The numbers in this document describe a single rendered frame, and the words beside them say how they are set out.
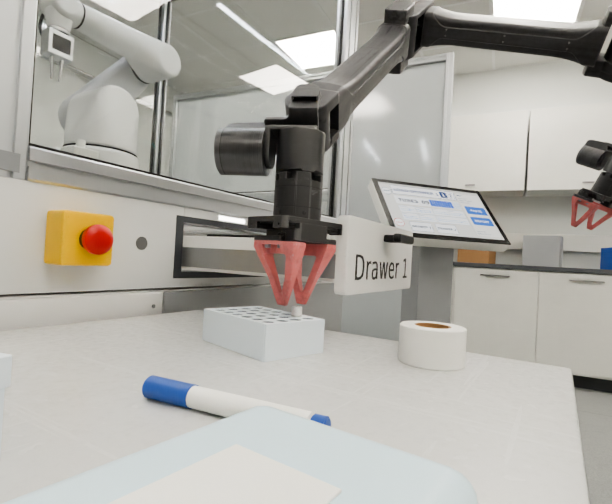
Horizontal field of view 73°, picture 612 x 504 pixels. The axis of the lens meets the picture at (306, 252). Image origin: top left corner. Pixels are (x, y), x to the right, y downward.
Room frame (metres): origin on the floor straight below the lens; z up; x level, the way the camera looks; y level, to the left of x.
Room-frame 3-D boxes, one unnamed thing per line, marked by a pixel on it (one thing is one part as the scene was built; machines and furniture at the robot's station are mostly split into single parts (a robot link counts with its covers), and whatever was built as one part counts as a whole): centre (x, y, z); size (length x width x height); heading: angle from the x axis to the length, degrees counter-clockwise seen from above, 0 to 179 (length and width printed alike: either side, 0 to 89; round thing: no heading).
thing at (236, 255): (0.80, 0.05, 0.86); 0.40 x 0.26 x 0.06; 59
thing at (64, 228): (0.57, 0.31, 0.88); 0.07 x 0.05 x 0.07; 149
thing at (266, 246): (0.49, 0.02, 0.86); 0.07 x 0.07 x 0.09; 48
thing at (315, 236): (0.49, 0.01, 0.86); 0.07 x 0.07 x 0.09; 48
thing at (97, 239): (0.55, 0.28, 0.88); 0.04 x 0.03 x 0.04; 149
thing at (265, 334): (0.49, 0.05, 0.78); 0.12 x 0.08 x 0.04; 43
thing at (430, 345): (0.45, -0.14, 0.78); 0.07 x 0.07 x 0.04
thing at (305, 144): (0.49, 0.02, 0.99); 0.07 x 0.06 x 0.07; 83
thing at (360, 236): (0.69, -0.12, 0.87); 0.29 x 0.02 x 0.11; 149
